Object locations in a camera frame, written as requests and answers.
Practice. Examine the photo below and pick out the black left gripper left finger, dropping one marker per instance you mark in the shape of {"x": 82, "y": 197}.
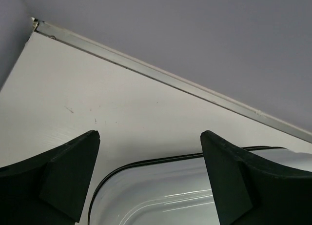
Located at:
{"x": 49, "y": 188}

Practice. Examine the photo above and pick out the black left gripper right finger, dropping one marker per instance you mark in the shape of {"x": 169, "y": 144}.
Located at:
{"x": 251, "y": 190}

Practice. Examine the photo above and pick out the small space print suitcase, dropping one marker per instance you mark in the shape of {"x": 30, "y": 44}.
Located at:
{"x": 170, "y": 191}

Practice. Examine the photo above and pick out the aluminium table edge rail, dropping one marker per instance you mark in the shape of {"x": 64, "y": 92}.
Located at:
{"x": 115, "y": 57}

